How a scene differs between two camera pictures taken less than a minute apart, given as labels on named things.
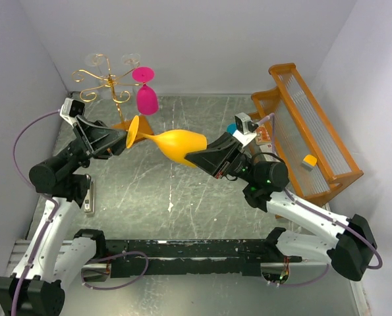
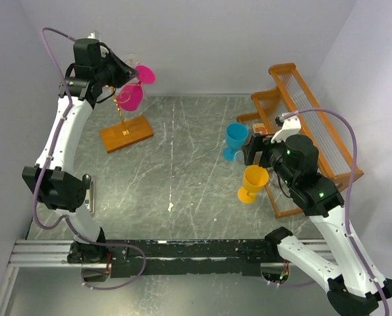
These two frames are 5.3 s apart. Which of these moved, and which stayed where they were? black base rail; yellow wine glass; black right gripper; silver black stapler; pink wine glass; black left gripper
Moved: yellow wine glass; black right gripper; pink wine glass; black left gripper
Stayed: black base rail; silver black stapler
